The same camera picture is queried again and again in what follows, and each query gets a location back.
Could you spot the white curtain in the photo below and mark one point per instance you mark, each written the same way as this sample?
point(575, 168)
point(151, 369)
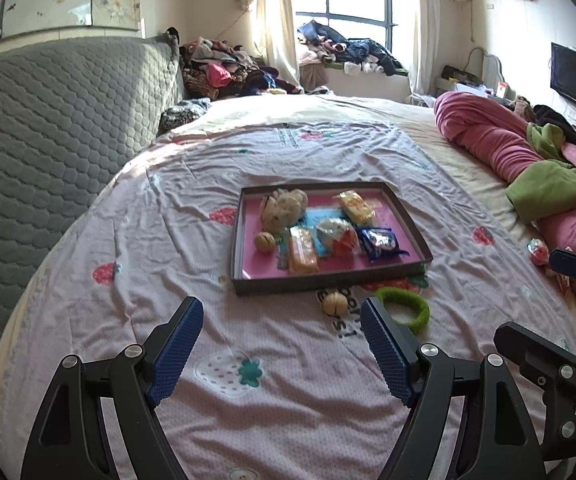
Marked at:
point(425, 25)
point(275, 20)

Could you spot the small red white packet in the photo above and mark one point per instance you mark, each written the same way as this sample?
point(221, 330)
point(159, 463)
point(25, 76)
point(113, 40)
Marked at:
point(538, 251)

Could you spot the blue cookie packet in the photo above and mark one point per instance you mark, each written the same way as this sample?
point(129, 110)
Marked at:
point(380, 244)

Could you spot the pink quilt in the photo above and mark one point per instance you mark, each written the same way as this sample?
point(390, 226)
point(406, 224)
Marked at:
point(482, 130)

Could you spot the green cloth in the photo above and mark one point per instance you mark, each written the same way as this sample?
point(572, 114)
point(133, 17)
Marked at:
point(550, 187)

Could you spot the dark shallow box pink inside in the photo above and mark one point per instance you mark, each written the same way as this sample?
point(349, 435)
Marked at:
point(263, 267)

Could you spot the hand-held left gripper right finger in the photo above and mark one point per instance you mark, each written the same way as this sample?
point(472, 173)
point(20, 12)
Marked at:
point(387, 355)

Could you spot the white framed mirror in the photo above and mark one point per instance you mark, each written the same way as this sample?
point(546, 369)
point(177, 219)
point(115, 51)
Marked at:
point(492, 67)

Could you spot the pile of dark clothes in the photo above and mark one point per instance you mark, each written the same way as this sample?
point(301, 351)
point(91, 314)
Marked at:
point(357, 50)

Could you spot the dark patterned cloth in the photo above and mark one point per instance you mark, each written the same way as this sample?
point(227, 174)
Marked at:
point(183, 112)

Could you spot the beige plush toy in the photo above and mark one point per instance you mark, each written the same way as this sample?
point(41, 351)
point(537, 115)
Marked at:
point(283, 210)

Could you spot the pile of mixed clothes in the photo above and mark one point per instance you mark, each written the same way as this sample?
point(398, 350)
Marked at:
point(223, 72)

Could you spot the walnut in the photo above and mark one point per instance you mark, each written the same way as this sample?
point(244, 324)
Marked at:
point(264, 242)
point(334, 304)

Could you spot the grey quilted headboard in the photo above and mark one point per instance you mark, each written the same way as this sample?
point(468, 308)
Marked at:
point(43, 160)

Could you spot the white pink round snack packet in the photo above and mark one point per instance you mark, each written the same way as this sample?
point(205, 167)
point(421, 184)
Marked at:
point(338, 236)

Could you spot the orange cracker packet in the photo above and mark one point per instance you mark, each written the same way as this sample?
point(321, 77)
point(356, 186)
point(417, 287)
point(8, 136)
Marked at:
point(303, 252)

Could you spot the yellow snack packet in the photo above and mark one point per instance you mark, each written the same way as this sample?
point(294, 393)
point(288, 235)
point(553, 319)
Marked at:
point(356, 207)

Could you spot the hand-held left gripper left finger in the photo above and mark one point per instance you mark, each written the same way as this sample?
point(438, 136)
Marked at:
point(178, 355)

